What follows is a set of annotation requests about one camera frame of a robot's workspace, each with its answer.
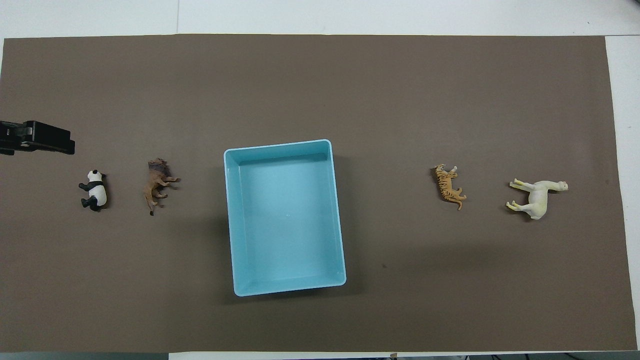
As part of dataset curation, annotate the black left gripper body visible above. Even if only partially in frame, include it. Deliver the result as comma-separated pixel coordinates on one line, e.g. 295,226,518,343
0,120,33,156

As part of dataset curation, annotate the black white panda toy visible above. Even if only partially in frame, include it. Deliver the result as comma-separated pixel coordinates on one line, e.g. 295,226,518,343
78,169,108,212

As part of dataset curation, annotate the brown lion toy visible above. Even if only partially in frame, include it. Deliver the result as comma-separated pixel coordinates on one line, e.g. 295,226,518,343
144,158,182,217

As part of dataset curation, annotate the orange striped tiger toy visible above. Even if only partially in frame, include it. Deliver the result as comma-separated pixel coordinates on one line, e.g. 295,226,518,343
430,164,468,211

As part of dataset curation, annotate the cream white llama toy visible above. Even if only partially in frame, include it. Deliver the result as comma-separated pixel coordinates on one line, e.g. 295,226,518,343
505,178,569,221

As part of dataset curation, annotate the light blue storage box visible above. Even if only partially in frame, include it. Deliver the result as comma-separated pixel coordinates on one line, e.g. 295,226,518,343
223,139,347,298

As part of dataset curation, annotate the brown table mat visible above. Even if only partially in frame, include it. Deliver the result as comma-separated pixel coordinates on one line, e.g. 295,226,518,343
0,34,638,353

